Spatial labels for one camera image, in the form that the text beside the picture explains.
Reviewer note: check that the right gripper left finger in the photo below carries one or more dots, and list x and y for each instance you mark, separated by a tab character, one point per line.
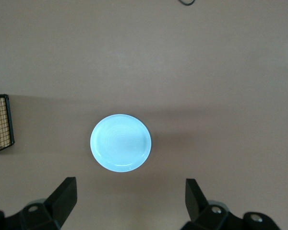
60	201

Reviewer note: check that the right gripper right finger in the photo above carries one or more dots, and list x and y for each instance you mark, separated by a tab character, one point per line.
196	203

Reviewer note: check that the light blue round plate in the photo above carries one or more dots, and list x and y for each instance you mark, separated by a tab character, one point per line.
120	143

